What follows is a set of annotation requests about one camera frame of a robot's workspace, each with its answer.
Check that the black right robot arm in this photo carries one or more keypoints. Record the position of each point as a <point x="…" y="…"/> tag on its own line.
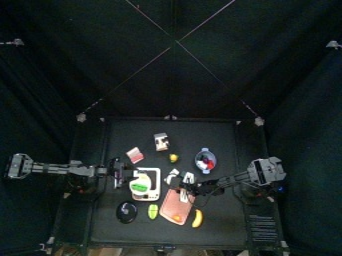
<point x="248" y="176"/>

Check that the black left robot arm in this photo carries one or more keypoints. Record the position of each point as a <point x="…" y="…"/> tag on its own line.
<point x="53" y="168"/>

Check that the green and white bowl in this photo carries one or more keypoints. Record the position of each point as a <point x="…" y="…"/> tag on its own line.
<point x="140" y="184"/>

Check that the orange toy carrot piece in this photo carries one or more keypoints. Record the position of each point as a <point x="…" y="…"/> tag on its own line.
<point x="176" y="218"/>

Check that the green toy carrot top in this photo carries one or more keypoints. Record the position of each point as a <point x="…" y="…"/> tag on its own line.
<point x="152" y="211"/>

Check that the white toy knife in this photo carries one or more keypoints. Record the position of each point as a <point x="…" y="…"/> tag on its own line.
<point x="183" y="198"/>

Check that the white toy piece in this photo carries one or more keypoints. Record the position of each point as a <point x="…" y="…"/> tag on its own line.
<point x="188" y="177"/>
<point x="171" y="176"/>

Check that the pink toy box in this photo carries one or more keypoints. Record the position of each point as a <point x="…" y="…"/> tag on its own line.
<point x="135" y="155"/>

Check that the pink cutting board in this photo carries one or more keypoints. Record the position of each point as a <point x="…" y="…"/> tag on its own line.
<point x="171" y="208"/>

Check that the white square tray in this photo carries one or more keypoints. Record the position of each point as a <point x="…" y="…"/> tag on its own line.
<point x="154" y="186"/>

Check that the red toy food piece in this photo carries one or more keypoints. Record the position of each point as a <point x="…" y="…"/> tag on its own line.
<point x="208" y="164"/>

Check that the yellow green toy fruit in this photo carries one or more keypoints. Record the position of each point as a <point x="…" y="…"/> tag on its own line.
<point x="174" y="158"/>

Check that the yellow toy banana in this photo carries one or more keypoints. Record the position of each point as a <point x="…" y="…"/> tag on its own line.
<point x="196" y="218"/>

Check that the black toy pan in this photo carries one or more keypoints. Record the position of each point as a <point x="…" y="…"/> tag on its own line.
<point x="125" y="212"/>

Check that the blue toy pot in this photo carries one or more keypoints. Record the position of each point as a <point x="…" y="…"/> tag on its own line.
<point x="204" y="156"/>

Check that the brown and white toy box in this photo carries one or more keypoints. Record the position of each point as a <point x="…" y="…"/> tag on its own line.
<point x="162" y="141"/>

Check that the metal frame bracket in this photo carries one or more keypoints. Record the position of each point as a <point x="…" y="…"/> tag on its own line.
<point x="333" y="44"/>
<point x="16" y="42"/>
<point x="170" y="117"/>
<point x="258" y="121"/>
<point x="80" y="117"/>

